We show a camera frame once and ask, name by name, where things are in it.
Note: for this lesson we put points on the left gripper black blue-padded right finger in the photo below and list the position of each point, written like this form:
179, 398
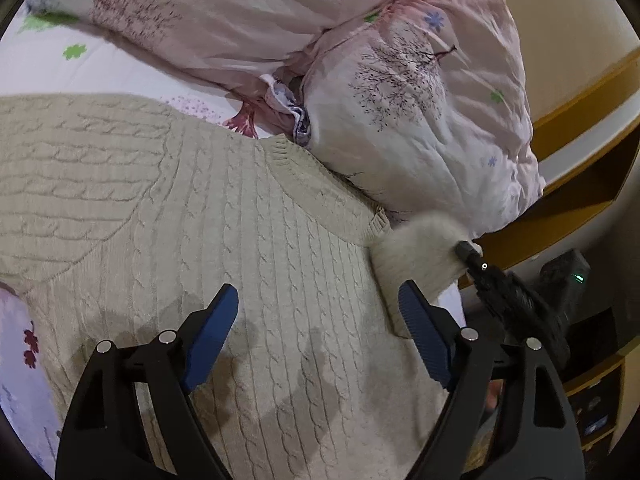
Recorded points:
535, 434

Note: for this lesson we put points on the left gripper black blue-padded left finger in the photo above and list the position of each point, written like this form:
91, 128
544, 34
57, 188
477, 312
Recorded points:
103, 435

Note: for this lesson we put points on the floral bed sheet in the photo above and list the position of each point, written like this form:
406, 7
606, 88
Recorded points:
70, 70

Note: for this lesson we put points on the wooden shelf with clutter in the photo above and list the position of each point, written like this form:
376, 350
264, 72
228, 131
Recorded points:
605, 399

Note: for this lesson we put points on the beige cable-knit sweater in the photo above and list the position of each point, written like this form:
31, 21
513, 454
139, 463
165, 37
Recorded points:
359, 404

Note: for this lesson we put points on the white floral pillow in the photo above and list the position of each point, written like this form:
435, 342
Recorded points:
425, 108

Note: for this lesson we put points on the yellow wooden bed frame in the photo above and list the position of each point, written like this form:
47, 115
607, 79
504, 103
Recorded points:
586, 148

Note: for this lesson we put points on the pink floral quilt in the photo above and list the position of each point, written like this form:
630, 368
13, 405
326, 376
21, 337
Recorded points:
244, 46

